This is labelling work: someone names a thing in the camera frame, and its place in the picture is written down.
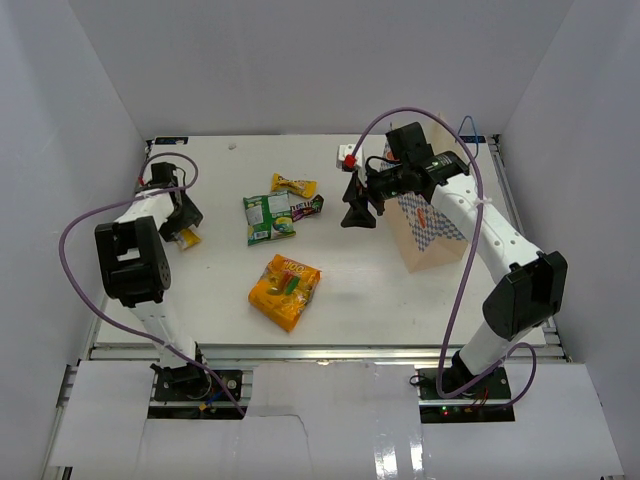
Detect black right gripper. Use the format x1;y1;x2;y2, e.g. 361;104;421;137
341;163;410;229

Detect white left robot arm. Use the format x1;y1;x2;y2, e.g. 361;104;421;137
94;162;212;399

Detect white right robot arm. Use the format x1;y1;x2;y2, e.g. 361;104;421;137
336;122;568;399

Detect green snack bag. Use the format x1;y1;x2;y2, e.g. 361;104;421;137
243;191;296;246

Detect orange gummy candy bag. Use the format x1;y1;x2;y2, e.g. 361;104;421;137
248;254;321;332

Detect dark purple candy packet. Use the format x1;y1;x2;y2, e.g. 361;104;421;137
291;194;324;222

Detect yellow candy packet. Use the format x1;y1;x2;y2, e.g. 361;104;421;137
271;173;317;199

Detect black XDOF label plate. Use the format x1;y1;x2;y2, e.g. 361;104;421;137
153;136;189;146

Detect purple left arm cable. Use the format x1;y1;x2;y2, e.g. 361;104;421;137
58;152;246;416

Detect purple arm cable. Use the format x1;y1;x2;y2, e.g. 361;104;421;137
349;105;539;412
58;152;246;416

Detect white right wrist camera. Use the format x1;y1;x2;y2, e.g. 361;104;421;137
336;144;365;171

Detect checkered paper bag blue handles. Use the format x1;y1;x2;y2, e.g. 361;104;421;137
383;121;469;273

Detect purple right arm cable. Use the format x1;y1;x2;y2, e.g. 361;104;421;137
349;105;539;412

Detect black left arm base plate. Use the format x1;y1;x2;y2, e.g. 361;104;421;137
147;364;246;420

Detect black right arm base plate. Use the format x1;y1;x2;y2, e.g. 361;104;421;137
412;364;516;425

